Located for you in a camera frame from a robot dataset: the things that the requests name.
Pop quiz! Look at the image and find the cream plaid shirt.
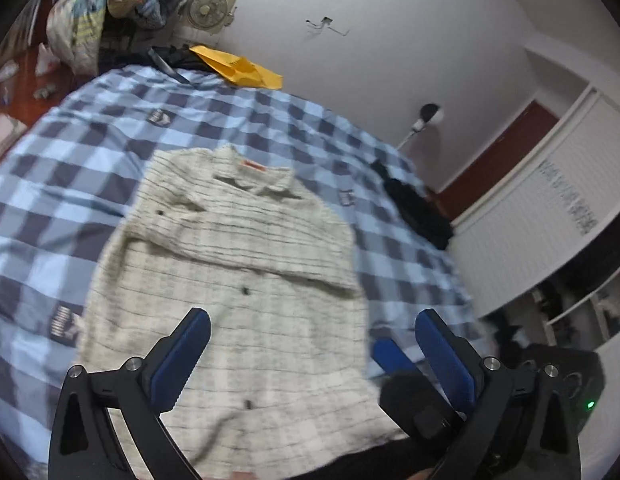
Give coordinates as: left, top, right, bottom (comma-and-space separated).
77, 145, 403, 479

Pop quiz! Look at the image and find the black garment on bed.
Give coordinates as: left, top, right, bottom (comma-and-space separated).
372, 159, 454, 250

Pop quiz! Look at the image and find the white wardrobe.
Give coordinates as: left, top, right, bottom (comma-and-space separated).
450, 88, 620, 477

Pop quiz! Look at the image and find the dark red door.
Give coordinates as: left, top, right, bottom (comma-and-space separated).
436, 101, 558, 220

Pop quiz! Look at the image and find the white standing lamp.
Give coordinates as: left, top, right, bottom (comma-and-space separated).
397, 103, 444, 151

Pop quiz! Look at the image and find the blue checkered bed sheet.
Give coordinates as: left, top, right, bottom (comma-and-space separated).
0, 65, 488, 479

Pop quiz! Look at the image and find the yellow bag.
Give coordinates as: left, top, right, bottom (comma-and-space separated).
189, 44, 284, 90

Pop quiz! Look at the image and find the beige box fan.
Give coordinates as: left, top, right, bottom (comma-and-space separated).
179, 0, 237, 35

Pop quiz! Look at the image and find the pile of bedding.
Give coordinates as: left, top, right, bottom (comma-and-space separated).
46, 0, 184, 76

